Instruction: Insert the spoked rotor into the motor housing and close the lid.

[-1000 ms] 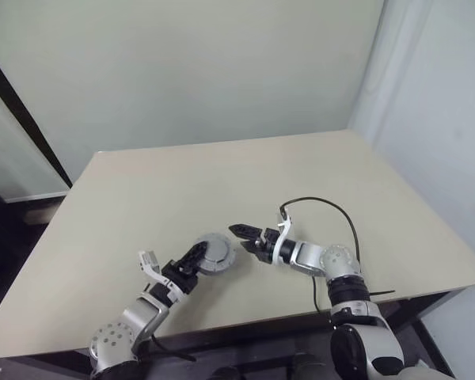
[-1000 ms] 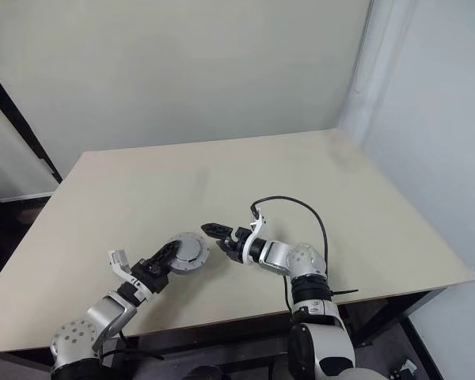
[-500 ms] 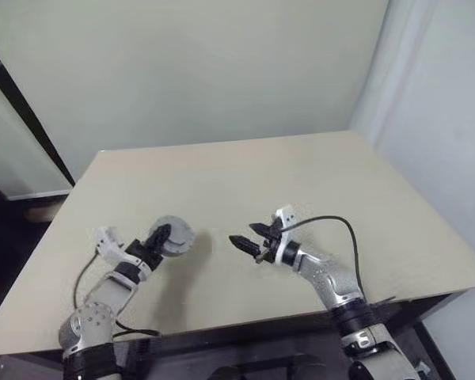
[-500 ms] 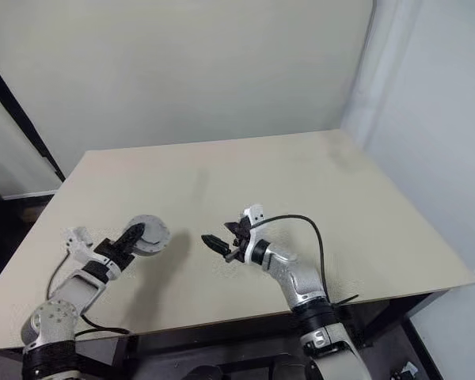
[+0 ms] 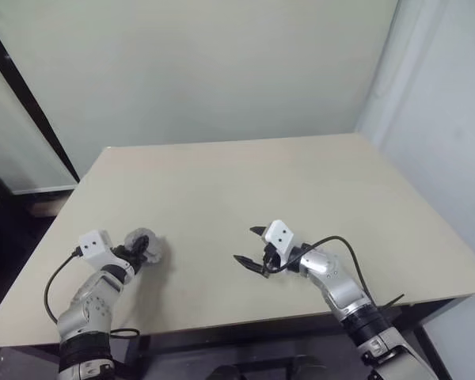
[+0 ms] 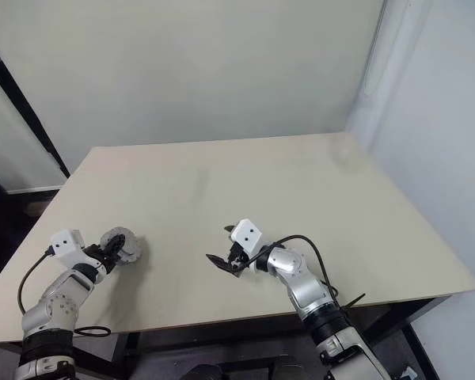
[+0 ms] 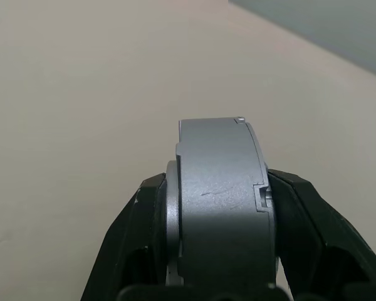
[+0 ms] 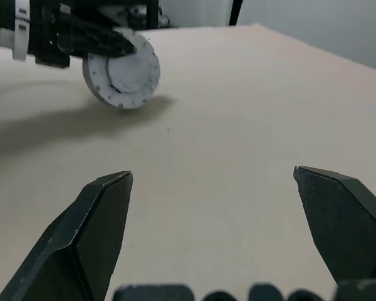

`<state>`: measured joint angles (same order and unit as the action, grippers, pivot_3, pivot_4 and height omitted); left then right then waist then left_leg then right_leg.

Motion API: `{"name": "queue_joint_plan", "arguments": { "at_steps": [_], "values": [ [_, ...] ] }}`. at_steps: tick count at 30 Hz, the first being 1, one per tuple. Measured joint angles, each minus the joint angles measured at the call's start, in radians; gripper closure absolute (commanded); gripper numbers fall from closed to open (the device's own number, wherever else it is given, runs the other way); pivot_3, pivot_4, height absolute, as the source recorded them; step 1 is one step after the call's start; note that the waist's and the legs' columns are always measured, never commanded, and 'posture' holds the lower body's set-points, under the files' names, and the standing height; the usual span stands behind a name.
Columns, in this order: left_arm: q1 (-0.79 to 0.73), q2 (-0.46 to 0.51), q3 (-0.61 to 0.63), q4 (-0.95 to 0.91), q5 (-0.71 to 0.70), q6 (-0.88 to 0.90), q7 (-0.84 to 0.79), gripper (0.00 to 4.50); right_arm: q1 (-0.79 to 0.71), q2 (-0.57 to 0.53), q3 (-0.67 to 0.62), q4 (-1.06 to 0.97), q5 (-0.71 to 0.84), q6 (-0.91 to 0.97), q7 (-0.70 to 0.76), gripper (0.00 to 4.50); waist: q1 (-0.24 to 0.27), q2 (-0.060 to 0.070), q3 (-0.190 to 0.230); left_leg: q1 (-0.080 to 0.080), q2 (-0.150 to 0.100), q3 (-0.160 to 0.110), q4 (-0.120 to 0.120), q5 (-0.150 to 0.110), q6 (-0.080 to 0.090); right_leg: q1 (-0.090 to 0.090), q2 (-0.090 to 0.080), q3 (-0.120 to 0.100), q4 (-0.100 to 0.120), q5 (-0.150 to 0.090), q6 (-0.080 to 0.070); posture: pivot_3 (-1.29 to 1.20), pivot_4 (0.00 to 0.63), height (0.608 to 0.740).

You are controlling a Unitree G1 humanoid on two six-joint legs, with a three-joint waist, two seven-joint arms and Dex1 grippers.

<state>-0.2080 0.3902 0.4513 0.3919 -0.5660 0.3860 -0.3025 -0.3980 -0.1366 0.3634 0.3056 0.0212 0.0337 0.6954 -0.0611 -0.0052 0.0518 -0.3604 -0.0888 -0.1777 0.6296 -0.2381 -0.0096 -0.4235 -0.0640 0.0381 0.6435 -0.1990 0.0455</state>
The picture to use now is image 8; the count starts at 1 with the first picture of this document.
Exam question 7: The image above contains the black wall strip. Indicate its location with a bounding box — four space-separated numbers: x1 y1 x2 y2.
227 0 248 27

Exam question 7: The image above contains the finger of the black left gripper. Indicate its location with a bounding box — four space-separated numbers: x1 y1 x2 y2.
56 18 138 60

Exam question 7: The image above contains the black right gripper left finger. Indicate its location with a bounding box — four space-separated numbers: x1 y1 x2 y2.
0 170 134 301

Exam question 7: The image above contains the grey round motor lid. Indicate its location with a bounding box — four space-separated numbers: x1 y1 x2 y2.
95 28 161 110

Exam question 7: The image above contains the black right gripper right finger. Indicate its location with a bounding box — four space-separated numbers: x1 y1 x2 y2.
293 165 376 285

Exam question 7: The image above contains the motor housing with copper windings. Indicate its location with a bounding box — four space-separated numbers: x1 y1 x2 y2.
82 26 161 110

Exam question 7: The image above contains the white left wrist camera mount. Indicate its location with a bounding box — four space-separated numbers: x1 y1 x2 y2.
0 0 31 61

